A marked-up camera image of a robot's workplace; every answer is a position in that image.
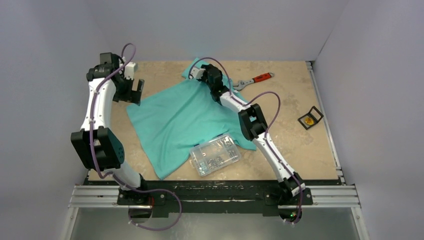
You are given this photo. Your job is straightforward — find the teal t-shirt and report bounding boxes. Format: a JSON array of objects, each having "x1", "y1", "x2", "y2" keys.
[{"x1": 123, "y1": 61, "x2": 257, "y2": 180}]

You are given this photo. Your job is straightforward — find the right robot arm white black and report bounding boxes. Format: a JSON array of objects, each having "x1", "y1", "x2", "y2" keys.
[{"x1": 189, "y1": 64, "x2": 306, "y2": 204}]

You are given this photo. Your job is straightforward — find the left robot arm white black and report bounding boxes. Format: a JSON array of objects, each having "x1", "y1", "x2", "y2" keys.
[{"x1": 70, "y1": 52, "x2": 149, "y2": 205}]

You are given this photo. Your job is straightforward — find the clear plastic screw box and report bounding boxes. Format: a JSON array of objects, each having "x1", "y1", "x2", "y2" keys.
[{"x1": 189, "y1": 134, "x2": 242, "y2": 177}]

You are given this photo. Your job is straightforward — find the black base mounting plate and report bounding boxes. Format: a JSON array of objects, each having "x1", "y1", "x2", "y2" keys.
[{"x1": 117, "y1": 180, "x2": 313, "y2": 220}]

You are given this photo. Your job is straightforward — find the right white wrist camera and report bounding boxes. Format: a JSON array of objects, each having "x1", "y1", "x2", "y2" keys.
[{"x1": 190, "y1": 67, "x2": 206, "y2": 82}]

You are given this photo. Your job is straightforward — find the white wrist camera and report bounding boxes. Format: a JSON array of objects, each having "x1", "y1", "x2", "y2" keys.
[
  {"x1": 190, "y1": 67, "x2": 206, "y2": 82},
  {"x1": 120, "y1": 61, "x2": 138, "y2": 80}
]

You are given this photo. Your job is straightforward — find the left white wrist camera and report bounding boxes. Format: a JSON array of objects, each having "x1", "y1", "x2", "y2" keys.
[{"x1": 120, "y1": 61, "x2": 138, "y2": 80}]

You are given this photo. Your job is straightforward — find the adjustable wrench red handle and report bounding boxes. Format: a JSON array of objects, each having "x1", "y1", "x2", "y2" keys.
[{"x1": 232, "y1": 72, "x2": 275, "y2": 92}]

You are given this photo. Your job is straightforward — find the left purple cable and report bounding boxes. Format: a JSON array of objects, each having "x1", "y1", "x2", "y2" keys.
[{"x1": 88, "y1": 43, "x2": 183, "y2": 232}]

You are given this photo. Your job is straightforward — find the small black wire stand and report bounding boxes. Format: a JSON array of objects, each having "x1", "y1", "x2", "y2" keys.
[{"x1": 297, "y1": 105, "x2": 324, "y2": 131}]

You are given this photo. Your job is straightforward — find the aluminium frame rail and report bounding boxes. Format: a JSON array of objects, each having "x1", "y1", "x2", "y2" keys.
[{"x1": 68, "y1": 185, "x2": 361, "y2": 209}]

